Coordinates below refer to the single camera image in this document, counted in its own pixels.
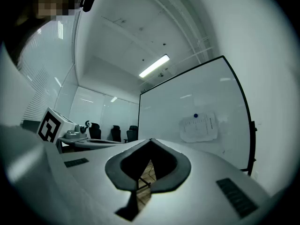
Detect white printed paper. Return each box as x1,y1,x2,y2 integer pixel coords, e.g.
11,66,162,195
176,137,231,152
179,111,218,143

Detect person's head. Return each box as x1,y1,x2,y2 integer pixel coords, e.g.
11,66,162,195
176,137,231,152
35,0,82,21

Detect black-framed whiteboard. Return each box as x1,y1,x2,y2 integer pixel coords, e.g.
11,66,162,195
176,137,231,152
137,55,255,173

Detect white window blinds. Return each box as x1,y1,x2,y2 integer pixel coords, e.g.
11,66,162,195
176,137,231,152
17,55,61,126

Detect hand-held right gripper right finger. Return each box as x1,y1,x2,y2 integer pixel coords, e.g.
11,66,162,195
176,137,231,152
140,138,270,225

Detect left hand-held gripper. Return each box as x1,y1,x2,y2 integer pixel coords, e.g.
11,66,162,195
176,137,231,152
37,106,125,150

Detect long ceiling light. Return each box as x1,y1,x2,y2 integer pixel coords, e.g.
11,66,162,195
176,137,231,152
139,54,170,78

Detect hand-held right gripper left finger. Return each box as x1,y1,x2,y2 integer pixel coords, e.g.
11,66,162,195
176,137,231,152
58,138,152,222

